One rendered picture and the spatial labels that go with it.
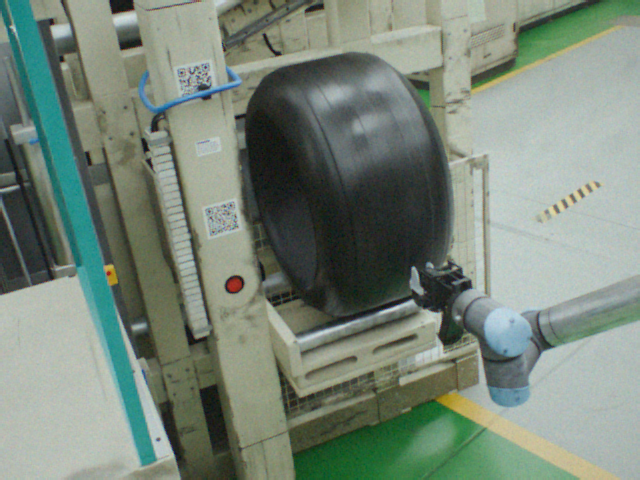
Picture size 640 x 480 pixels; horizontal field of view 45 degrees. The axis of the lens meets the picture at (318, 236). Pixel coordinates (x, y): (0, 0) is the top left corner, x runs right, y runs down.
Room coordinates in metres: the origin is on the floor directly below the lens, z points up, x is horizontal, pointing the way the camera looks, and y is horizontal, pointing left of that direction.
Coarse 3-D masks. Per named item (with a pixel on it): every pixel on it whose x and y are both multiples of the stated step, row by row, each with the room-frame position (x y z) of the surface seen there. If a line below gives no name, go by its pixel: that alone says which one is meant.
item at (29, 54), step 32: (0, 0) 1.20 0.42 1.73; (32, 32) 0.70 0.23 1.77; (32, 64) 0.70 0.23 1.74; (32, 96) 1.06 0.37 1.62; (64, 128) 0.70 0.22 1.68; (64, 160) 0.70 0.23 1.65; (64, 192) 0.70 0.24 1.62; (64, 224) 1.20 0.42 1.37; (96, 256) 0.70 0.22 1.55; (96, 288) 0.70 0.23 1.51; (96, 320) 1.02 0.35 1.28; (128, 384) 0.70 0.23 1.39; (128, 416) 0.70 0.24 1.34
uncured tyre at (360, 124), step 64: (320, 64) 1.63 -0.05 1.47; (384, 64) 1.62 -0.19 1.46; (256, 128) 1.75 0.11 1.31; (320, 128) 1.44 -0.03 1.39; (384, 128) 1.45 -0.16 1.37; (256, 192) 1.78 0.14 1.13; (320, 192) 1.39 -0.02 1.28; (384, 192) 1.38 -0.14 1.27; (448, 192) 1.44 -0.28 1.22; (320, 256) 1.40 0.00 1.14; (384, 256) 1.37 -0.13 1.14
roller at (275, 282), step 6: (270, 276) 1.72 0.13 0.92; (276, 276) 1.72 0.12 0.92; (282, 276) 1.72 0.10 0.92; (264, 282) 1.70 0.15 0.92; (270, 282) 1.71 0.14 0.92; (276, 282) 1.71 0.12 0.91; (282, 282) 1.71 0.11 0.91; (288, 282) 1.72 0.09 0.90; (264, 288) 1.70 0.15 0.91; (270, 288) 1.70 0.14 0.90; (276, 288) 1.71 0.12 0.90; (282, 288) 1.71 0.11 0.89; (264, 294) 1.70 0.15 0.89
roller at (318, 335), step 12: (396, 300) 1.53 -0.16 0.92; (408, 300) 1.53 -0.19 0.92; (360, 312) 1.50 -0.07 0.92; (372, 312) 1.50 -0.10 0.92; (384, 312) 1.50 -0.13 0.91; (396, 312) 1.51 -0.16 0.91; (408, 312) 1.52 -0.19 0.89; (324, 324) 1.47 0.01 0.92; (336, 324) 1.47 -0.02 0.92; (348, 324) 1.47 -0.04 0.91; (360, 324) 1.48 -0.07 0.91; (372, 324) 1.49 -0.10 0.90; (300, 336) 1.44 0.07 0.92; (312, 336) 1.44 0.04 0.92; (324, 336) 1.45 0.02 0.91; (336, 336) 1.46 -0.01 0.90; (300, 348) 1.43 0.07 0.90
